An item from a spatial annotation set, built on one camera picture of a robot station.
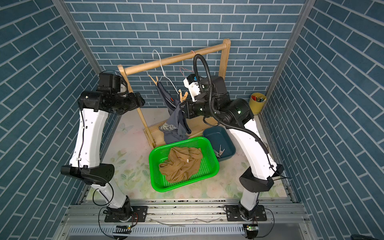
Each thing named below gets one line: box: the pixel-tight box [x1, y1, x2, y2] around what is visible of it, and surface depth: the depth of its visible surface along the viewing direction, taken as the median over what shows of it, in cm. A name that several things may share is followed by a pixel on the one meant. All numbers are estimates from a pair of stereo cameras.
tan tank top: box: [159, 147, 204, 183], surface depth 86 cm
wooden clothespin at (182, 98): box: [178, 89, 189, 103], surface depth 56 cm
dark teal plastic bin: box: [203, 126, 236, 162], surface depth 101 cm
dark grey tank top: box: [156, 80, 192, 144], surface depth 77 cm
